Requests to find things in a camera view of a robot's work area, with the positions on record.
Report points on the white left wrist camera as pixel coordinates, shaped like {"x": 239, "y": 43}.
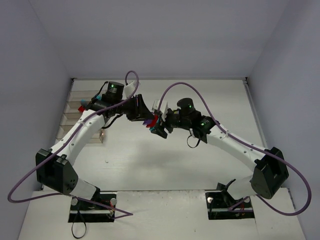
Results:
{"x": 130, "y": 88}

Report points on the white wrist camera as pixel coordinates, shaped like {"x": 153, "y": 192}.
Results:
{"x": 160, "y": 108}
{"x": 130, "y": 88}

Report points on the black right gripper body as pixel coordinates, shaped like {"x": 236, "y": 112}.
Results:
{"x": 165, "y": 122}

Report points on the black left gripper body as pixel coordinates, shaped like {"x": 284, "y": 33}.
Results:
{"x": 134, "y": 107}

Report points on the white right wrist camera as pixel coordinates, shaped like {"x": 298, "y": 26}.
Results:
{"x": 160, "y": 108}

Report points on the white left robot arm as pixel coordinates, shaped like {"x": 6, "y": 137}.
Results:
{"x": 55, "y": 166}

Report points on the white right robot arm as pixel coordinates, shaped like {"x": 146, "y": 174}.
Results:
{"x": 267, "y": 173}

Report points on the purple half-round brick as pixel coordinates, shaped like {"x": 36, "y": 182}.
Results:
{"x": 147, "y": 122}

